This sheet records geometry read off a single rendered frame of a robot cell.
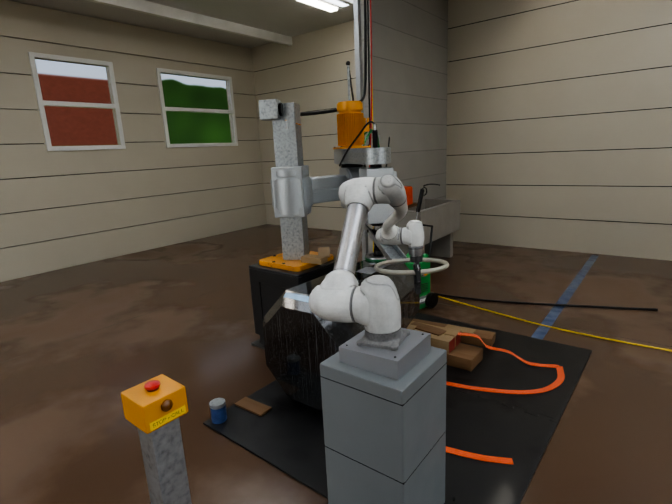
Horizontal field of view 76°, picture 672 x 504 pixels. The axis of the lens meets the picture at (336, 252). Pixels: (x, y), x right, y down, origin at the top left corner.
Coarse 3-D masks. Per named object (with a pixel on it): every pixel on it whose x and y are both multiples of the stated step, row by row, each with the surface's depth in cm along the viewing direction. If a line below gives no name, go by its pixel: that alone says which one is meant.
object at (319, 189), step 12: (276, 180) 347; (288, 180) 344; (312, 180) 362; (324, 180) 370; (336, 180) 377; (276, 192) 350; (288, 192) 346; (300, 192) 348; (312, 192) 364; (324, 192) 371; (336, 192) 379; (276, 204) 353; (288, 204) 348; (300, 204) 350; (312, 204) 362
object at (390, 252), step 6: (366, 228) 352; (372, 234) 338; (378, 246) 327; (384, 246) 329; (390, 246) 329; (396, 246) 321; (384, 252) 315; (390, 252) 321; (396, 252) 321; (402, 252) 312; (390, 258) 304; (396, 258) 313
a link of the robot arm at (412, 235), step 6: (408, 222) 257; (414, 222) 254; (420, 222) 256; (402, 228) 260; (408, 228) 256; (414, 228) 254; (420, 228) 254; (402, 234) 257; (408, 234) 255; (414, 234) 254; (420, 234) 254; (402, 240) 258; (408, 240) 256; (414, 240) 255; (420, 240) 255; (414, 246) 256
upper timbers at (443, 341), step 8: (440, 328) 354; (448, 328) 353; (432, 336) 340; (440, 336) 339; (448, 336) 338; (456, 336) 340; (432, 344) 338; (440, 344) 334; (448, 344) 329; (456, 344) 342; (448, 352) 331
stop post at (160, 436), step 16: (144, 384) 116; (160, 384) 116; (176, 384) 115; (128, 400) 110; (144, 400) 108; (160, 400) 109; (176, 400) 113; (128, 416) 113; (144, 416) 106; (160, 416) 110; (176, 416) 113; (144, 432) 108; (160, 432) 112; (176, 432) 116; (144, 448) 116; (160, 448) 113; (176, 448) 117; (144, 464) 118; (160, 464) 113; (176, 464) 117; (160, 480) 114; (176, 480) 118; (160, 496) 115; (176, 496) 118
